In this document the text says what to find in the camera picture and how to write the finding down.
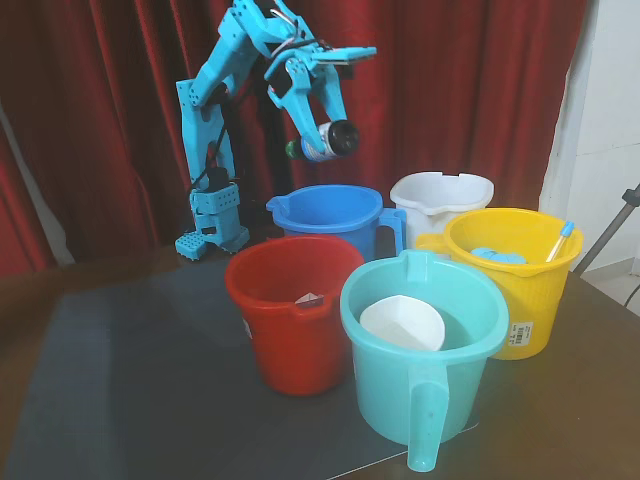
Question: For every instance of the blue glove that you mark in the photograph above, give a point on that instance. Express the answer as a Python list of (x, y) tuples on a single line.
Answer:
[(500, 256)]

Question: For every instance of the white folded paper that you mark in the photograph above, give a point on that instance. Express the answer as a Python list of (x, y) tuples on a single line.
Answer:
[(310, 299)]

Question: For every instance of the teal plastic mug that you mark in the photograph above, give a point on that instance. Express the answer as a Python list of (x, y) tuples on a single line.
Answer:
[(390, 390)]

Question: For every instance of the grey tripod leg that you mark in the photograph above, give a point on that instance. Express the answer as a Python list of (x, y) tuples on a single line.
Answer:
[(607, 232)]

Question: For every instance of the blue capped pen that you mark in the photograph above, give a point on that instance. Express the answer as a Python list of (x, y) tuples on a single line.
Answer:
[(560, 242)]

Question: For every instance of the red plastic bucket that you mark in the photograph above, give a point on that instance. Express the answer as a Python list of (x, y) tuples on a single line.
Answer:
[(290, 350)]

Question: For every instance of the blue plastic bucket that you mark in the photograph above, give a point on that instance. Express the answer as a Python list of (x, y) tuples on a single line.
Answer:
[(300, 227)]

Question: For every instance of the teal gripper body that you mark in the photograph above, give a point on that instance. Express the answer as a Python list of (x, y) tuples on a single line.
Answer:
[(306, 89)]

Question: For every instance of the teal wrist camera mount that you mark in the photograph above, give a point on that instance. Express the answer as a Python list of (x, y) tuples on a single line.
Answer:
[(350, 54)]

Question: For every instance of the dark glass medicine bottle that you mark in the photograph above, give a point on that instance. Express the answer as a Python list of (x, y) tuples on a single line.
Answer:
[(340, 137)]

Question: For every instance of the yellow plastic bucket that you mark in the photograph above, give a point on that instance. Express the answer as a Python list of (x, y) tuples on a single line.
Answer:
[(540, 300)]

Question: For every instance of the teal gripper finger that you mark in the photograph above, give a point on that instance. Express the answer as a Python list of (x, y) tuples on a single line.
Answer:
[(302, 122), (334, 97)]

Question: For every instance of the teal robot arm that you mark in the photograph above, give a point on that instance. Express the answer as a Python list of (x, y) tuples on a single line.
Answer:
[(210, 75)]

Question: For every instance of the red curtain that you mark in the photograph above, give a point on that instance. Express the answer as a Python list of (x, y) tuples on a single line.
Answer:
[(450, 100)]

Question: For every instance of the white paper bowl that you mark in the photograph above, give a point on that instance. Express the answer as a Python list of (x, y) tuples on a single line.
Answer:
[(395, 320)]

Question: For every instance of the white plastic bucket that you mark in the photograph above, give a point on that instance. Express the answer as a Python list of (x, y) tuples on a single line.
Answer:
[(425, 225)]

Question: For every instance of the black textured mat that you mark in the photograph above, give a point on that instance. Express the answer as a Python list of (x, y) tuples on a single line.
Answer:
[(125, 375)]

